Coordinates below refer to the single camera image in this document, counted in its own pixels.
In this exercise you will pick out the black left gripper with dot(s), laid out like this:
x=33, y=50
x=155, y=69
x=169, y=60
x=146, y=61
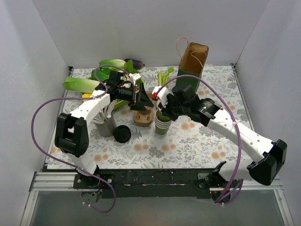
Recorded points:
x=136, y=94

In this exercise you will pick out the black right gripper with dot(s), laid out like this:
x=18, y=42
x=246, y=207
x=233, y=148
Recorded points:
x=171, y=106

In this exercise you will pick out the stack of green paper cups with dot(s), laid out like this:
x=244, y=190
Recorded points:
x=162, y=123

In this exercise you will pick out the black coffee cup lid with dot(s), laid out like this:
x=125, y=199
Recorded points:
x=122, y=133

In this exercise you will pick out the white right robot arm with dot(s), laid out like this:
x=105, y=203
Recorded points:
x=266, y=156

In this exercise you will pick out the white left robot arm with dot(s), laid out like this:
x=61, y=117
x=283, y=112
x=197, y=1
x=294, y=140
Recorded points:
x=71, y=134

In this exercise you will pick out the brown cardboard cup carrier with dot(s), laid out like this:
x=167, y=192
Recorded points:
x=143, y=118

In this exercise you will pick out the floral table mat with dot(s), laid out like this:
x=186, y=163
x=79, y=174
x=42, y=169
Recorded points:
x=186, y=144

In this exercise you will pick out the celery stalk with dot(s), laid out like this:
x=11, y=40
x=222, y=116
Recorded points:
x=163, y=76

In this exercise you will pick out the purple eggplant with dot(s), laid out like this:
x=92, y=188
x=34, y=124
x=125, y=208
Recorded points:
x=136, y=63

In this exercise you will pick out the green paper bag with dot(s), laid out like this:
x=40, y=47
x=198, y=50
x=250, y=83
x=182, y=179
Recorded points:
x=192, y=63

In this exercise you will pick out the grey straw holder cup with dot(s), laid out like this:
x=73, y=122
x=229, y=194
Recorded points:
x=106, y=128

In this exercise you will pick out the green vegetable tray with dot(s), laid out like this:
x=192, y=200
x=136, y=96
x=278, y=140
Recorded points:
x=120, y=103

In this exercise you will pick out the green bok choy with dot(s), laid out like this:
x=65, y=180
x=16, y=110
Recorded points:
x=102, y=74

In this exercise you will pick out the yellow corn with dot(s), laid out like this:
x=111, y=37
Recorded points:
x=86, y=96

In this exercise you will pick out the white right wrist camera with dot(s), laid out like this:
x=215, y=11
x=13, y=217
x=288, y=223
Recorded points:
x=160, y=94

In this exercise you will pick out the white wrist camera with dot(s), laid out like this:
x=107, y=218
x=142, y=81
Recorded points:
x=160, y=94
x=135, y=78

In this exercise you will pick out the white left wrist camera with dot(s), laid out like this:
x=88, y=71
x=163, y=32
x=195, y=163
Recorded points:
x=135, y=78

